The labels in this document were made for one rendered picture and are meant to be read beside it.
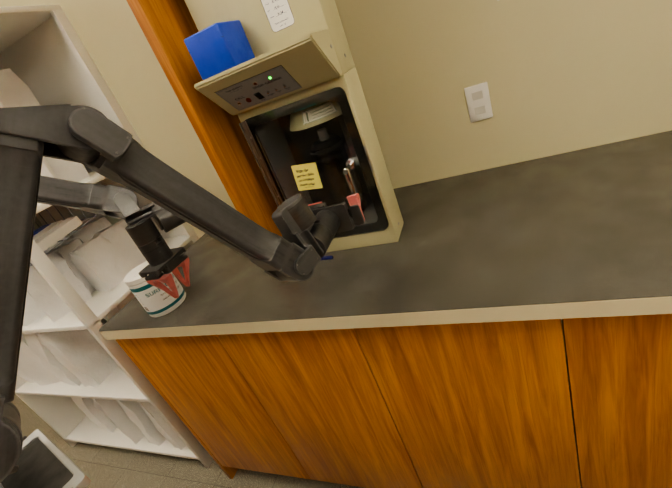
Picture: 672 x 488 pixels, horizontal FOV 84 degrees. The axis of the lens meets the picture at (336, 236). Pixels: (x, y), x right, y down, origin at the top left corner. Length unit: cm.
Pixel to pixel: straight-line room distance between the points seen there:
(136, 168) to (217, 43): 43
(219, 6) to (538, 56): 90
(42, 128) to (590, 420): 115
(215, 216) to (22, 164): 24
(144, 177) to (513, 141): 114
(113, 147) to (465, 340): 76
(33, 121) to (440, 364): 88
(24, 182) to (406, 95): 110
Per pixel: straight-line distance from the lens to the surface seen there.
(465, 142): 140
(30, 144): 59
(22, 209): 58
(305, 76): 92
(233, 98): 101
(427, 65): 135
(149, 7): 109
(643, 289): 84
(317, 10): 95
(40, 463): 92
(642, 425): 113
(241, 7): 103
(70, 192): 98
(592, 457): 123
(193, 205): 62
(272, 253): 66
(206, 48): 97
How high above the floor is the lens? 147
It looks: 25 degrees down
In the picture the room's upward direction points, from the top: 22 degrees counter-clockwise
